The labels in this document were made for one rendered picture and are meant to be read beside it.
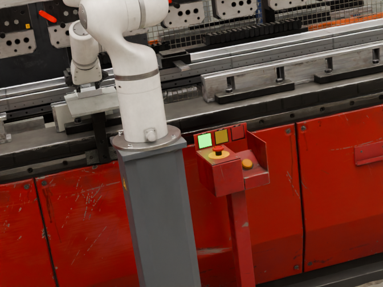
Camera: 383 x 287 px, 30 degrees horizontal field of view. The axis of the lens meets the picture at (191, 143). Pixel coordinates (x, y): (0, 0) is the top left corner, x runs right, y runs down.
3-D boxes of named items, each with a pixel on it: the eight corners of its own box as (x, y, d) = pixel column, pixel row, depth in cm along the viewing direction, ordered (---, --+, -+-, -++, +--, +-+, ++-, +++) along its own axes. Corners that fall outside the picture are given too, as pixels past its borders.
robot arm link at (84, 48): (97, 42, 238) (69, 46, 236) (95, 15, 227) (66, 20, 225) (102, 62, 234) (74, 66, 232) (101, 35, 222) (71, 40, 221)
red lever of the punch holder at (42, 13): (40, 9, 236) (66, 24, 240) (40, 8, 240) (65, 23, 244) (37, 14, 237) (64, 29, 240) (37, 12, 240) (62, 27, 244)
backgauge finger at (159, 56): (171, 76, 267) (168, 63, 265) (156, 62, 290) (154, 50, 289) (202, 70, 269) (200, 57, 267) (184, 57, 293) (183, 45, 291)
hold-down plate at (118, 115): (66, 135, 251) (65, 127, 250) (65, 131, 256) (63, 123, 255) (149, 118, 257) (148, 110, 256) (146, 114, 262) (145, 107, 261)
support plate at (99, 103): (72, 118, 230) (71, 114, 230) (64, 98, 254) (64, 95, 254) (126, 107, 233) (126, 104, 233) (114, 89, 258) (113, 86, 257)
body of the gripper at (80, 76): (97, 47, 239) (99, 68, 249) (67, 52, 237) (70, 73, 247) (102, 64, 236) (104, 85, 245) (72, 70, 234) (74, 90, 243)
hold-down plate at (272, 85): (219, 104, 263) (218, 97, 262) (215, 101, 268) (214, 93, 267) (295, 89, 269) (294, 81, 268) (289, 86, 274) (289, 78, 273)
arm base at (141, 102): (189, 142, 191) (180, 74, 185) (120, 157, 187) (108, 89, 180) (170, 123, 208) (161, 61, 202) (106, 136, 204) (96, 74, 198)
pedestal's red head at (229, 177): (216, 198, 237) (209, 147, 231) (199, 182, 252) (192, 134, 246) (270, 183, 243) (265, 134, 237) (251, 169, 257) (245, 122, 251)
